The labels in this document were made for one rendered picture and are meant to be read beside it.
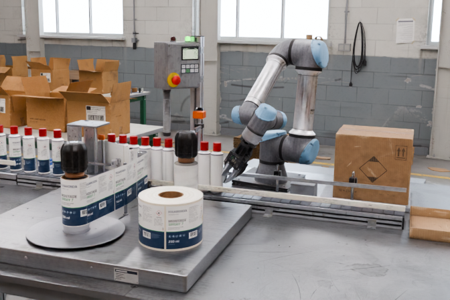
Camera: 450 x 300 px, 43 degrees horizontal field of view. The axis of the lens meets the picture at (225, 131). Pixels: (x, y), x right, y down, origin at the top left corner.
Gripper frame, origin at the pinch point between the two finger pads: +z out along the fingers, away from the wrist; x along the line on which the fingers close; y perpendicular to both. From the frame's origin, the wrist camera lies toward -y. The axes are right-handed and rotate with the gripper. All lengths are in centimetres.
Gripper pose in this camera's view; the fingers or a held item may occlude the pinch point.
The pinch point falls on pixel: (226, 179)
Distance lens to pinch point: 232.4
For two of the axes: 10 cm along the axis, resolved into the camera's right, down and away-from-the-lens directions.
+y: -3.1, 1.6, -9.4
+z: -4.9, 8.2, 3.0
